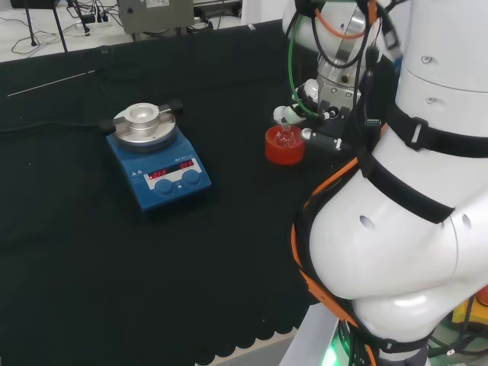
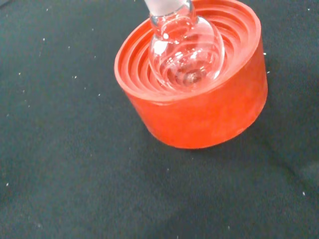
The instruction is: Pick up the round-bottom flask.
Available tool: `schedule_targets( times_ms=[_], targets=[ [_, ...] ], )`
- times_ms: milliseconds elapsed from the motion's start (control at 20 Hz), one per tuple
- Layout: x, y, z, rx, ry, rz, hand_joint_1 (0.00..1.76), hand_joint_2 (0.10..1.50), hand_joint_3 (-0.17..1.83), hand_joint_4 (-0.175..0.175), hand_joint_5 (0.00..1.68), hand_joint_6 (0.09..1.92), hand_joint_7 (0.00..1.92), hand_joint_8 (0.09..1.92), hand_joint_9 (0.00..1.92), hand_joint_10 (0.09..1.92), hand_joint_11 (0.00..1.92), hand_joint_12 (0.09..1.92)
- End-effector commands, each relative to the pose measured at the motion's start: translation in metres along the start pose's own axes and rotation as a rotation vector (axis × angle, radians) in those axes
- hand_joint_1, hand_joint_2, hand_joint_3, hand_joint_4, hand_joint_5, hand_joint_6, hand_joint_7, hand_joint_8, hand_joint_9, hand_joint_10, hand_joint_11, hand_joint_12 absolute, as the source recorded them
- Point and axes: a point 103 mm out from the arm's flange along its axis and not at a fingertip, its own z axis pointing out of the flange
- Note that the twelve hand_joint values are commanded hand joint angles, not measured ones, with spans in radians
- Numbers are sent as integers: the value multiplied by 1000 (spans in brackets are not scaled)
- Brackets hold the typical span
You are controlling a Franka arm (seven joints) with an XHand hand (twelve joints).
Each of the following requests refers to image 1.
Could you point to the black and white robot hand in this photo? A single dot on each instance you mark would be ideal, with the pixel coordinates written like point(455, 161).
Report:
point(309, 89)

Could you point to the clear glass round-bottom flask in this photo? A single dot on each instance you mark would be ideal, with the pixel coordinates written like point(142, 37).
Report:
point(286, 140)

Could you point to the grey metal box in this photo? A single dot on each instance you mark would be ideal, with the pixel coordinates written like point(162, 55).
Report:
point(156, 17)

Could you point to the heater with blue base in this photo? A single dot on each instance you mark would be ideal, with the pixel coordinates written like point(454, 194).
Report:
point(167, 195)

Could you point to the white power strip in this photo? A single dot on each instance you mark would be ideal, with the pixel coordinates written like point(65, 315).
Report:
point(97, 21)

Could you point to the black tripod leg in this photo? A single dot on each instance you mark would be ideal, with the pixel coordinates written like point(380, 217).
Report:
point(30, 26)
point(60, 28)

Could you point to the thin metal probe rod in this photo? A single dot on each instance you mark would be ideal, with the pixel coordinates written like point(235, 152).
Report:
point(49, 84)

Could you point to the yellow stop button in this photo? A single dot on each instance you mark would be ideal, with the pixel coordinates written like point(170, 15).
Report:
point(463, 312)

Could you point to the black bench cloth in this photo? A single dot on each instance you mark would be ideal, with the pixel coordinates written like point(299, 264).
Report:
point(114, 286)

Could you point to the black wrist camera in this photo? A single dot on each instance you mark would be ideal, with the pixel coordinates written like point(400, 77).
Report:
point(324, 140)

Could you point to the grey metal base plate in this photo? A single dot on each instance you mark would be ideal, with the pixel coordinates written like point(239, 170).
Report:
point(305, 343)

